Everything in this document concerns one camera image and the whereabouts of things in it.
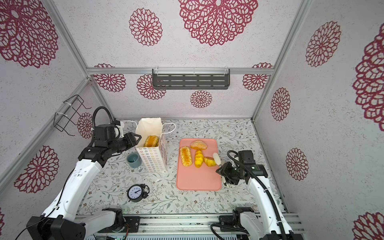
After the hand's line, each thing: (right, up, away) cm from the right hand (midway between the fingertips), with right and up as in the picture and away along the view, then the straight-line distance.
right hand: (218, 171), depth 78 cm
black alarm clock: (-44, -13, +4) cm, 46 cm away
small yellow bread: (-3, +2, +13) cm, 13 cm away
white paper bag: (-38, +12, +12) cm, 41 cm away
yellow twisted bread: (-9, +4, +17) cm, 20 cm away
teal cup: (-50, +3, +17) cm, 53 cm away
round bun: (-9, +12, +22) cm, 27 cm away
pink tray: (-14, -7, +12) cm, 20 cm away
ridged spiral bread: (-39, +15, +15) cm, 44 cm away
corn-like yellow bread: (-18, +5, +17) cm, 25 cm away
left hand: (-41, +16, 0) cm, 45 cm away
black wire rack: (-78, +31, -1) cm, 84 cm away
